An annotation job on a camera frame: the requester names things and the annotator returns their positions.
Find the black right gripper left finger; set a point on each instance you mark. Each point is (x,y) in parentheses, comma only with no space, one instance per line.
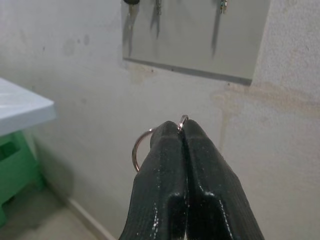
(160,190)

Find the grey wall board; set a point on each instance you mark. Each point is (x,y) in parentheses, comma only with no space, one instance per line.
(187,45)

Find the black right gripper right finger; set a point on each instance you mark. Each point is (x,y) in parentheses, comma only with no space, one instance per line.
(212,195)

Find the green plastic stool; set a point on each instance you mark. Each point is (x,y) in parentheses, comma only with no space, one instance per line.
(17,170)

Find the white skirting board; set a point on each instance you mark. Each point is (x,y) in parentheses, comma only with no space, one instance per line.
(92,220)

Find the single silver key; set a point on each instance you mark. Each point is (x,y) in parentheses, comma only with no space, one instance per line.
(158,6)

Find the black head car key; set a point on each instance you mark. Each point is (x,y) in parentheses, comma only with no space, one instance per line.
(131,2)

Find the white plastic table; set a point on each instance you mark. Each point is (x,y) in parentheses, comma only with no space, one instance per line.
(20,107)

